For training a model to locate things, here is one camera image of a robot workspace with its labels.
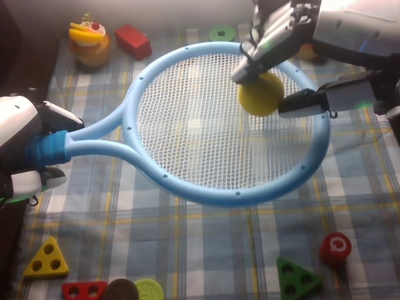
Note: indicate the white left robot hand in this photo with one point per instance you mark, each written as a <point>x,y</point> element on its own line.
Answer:
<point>15,125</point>

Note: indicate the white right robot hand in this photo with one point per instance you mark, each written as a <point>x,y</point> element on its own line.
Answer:
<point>343,28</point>

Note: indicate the yellow ball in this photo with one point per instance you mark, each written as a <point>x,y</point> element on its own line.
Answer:
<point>261,97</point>

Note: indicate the light blue toy racket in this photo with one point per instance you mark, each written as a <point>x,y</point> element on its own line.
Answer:
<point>218,196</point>

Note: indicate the toy cupcake with yellow fruit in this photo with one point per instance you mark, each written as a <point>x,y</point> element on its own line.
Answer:
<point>90,47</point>

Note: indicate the yellow triangle block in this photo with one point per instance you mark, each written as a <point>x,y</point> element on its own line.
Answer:
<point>47,261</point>

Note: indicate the red rectangular block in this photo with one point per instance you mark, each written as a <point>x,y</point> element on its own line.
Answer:
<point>132,40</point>

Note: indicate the red triangle block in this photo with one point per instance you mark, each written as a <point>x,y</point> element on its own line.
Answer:
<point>82,290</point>

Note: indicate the brown round toy cookie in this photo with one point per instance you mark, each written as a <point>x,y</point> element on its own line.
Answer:
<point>120,290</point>

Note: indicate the green round toy cookie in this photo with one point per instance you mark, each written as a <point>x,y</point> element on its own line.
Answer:
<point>150,289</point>

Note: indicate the blue yellow plaid cloth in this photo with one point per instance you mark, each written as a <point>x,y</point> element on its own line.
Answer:
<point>200,243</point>

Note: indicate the red cylinder block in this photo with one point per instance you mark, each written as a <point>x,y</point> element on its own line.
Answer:
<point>335,248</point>

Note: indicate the green triangle block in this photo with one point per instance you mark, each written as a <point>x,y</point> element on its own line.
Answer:
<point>297,281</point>

